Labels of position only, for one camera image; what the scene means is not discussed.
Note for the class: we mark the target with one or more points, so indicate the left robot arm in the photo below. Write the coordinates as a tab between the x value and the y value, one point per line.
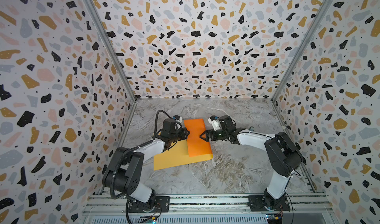
123	174

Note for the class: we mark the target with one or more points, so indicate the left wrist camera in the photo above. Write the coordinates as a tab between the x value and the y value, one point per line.
177	118

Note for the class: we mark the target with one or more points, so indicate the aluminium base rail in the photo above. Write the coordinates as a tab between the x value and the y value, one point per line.
296	208

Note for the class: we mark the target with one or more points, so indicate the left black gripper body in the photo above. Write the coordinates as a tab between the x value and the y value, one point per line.
175	136

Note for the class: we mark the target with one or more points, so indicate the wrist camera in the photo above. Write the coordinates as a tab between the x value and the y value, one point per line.
177	118
214	121

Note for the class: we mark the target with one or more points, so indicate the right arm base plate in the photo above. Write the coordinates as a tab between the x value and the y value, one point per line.
263	203

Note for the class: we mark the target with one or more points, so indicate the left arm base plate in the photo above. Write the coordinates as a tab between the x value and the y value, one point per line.
148	204

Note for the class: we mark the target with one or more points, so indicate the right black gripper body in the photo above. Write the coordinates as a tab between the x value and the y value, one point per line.
218	135

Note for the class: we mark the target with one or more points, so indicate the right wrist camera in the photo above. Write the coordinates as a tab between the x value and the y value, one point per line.
214	121

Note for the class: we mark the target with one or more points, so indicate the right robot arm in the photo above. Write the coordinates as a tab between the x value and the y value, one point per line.
283	154

